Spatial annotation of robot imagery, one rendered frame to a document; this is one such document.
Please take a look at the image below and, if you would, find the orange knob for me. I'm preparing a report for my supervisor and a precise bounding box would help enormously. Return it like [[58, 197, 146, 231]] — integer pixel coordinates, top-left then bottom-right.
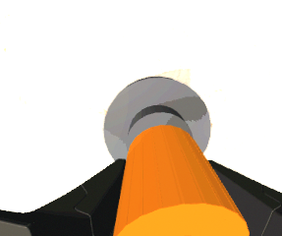
[[113, 125, 250, 236]]

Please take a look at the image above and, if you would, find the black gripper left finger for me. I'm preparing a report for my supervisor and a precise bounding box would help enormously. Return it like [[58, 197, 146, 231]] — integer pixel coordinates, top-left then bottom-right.
[[0, 158, 126, 236]]

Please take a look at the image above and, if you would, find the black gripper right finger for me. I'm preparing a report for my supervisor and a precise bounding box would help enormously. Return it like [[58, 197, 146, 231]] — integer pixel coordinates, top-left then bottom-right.
[[208, 160, 282, 236]]

